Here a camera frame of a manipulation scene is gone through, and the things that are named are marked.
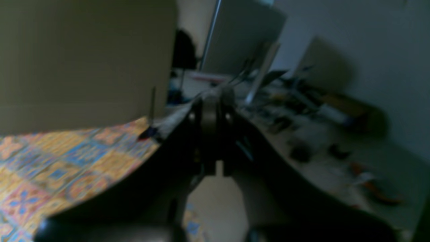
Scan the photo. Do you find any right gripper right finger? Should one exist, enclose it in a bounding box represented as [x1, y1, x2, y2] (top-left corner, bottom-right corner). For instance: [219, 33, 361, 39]
[217, 97, 397, 242]

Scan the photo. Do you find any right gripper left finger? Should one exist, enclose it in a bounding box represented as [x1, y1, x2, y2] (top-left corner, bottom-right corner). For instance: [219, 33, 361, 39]
[34, 97, 217, 242]

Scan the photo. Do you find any red black clamp upper left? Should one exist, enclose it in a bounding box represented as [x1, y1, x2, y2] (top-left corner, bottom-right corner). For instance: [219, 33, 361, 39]
[137, 126, 160, 142]

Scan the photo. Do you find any patterned tablecloth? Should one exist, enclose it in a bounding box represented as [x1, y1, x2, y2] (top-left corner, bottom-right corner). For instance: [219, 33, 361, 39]
[1, 118, 209, 242]

